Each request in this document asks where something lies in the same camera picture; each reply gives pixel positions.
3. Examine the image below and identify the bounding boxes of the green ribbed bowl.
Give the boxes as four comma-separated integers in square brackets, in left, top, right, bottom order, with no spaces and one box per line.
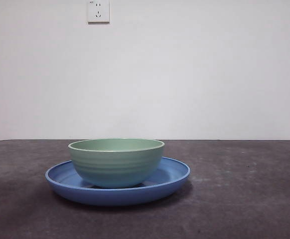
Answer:
[68,138,165,189]

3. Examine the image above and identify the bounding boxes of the blue round plate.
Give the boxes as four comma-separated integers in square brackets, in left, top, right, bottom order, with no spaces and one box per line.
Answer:
[44,156,191,207]

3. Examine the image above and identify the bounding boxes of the white wall socket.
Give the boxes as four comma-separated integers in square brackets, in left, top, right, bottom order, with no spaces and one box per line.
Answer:
[87,0,110,25]

